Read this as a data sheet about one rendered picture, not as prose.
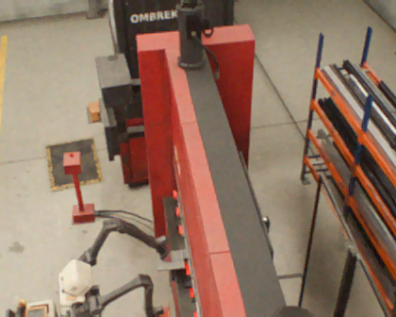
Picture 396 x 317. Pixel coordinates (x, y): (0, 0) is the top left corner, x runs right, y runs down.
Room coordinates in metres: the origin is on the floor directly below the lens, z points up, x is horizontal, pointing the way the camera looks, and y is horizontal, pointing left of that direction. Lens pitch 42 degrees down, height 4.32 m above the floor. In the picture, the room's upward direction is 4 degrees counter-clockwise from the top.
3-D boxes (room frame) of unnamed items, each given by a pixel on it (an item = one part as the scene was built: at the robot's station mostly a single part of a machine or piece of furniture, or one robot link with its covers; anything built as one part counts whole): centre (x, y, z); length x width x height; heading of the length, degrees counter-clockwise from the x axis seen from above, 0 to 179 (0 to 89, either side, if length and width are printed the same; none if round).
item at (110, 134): (4.18, 0.42, 1.42); 0.45 x 0.12 x 0.36; 8
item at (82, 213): (4.61, 0.88, 0.41); 0.25 x 0.20 x 0.83; 93
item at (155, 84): (4.00, -0.30, 1.15); 0.85 x 0.25 x 2.30; 93
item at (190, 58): (3.55, -0.28, 2.54); 0.33 x 0.25 x 0.47; 3
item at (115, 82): (4.24, 0.34, 1.53); 0.51 x 0.25 x 0.85; 8
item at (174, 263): (3.01, -0.03, 1.00); 0.26 x 0.18 x 0.01; 93
